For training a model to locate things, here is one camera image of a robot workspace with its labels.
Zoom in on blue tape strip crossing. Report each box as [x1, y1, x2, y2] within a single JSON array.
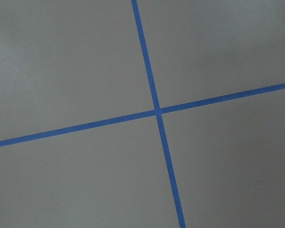
[[0, 83, 285, 147]]

